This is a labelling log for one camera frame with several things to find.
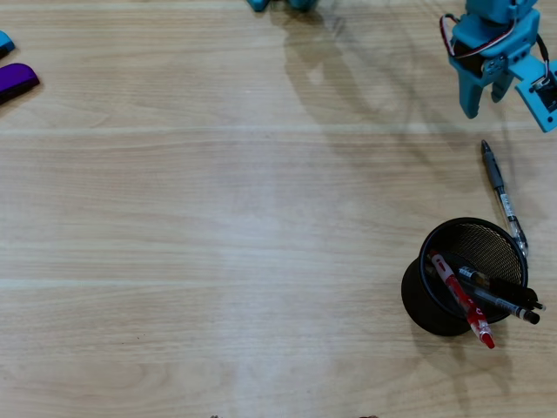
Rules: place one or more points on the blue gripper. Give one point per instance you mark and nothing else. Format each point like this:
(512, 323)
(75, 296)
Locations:
(478, 84)

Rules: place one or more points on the red gel pen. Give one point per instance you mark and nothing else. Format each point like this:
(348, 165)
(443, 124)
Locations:
(457, 287)

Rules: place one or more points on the black gel pen clear barrel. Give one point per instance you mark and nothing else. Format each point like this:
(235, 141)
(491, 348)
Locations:
(513, 291)

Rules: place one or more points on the clear gel pen black cap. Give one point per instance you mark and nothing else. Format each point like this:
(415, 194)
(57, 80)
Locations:
(528, 316)

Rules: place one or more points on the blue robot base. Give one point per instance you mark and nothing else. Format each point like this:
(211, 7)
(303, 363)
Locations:
(300, 3)

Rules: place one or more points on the black gel pen grey grip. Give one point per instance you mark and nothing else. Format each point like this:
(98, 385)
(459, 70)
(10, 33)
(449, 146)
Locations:
(494, 174)

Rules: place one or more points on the black mesh pen holder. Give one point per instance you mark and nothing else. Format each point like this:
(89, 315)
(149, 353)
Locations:
(413, 300)

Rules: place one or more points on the purple plastic part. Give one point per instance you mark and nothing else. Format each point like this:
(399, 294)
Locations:
(17, 80)

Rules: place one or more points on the blue plastic part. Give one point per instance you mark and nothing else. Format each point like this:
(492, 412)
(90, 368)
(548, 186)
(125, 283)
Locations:
(5, 43)

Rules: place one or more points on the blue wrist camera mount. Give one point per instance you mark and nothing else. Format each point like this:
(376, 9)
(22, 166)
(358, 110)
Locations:
(526, 69)

